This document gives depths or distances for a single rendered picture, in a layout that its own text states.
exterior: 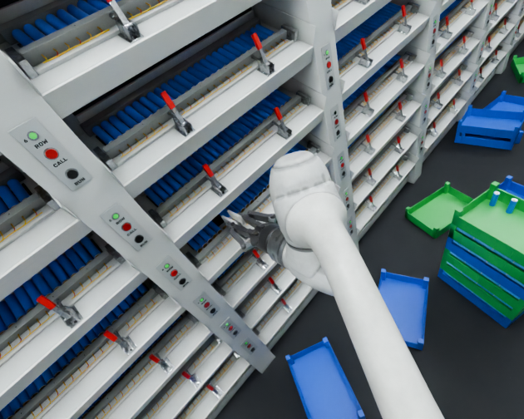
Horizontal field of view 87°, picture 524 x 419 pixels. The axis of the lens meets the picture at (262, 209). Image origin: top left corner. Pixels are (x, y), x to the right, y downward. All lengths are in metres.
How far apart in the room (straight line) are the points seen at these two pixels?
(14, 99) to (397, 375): 0.61
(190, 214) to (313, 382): 0.96
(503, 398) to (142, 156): 1.41
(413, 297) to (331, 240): 1.16
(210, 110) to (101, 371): 0.70
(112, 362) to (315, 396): 0.84
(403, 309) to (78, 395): 1.24
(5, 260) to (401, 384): 0.63
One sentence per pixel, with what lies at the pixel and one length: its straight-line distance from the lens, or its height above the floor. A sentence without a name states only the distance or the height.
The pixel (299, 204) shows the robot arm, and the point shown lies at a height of 1.07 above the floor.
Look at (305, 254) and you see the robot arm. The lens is 0.52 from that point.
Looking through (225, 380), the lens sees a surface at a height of 0.18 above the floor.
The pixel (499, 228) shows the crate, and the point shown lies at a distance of 1.29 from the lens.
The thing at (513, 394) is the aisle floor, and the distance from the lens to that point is 1.47.
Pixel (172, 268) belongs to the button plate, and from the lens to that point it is 0.75.
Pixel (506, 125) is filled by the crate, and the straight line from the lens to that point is 2.35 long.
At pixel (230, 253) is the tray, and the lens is 0.86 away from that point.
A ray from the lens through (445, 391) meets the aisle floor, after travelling 1.42.
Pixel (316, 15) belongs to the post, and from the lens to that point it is 0.88.
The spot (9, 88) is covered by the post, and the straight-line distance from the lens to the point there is 0.55.
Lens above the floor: 1.37
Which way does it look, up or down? 43 degrees down
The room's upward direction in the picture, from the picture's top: 25 degrees counter-clockwise
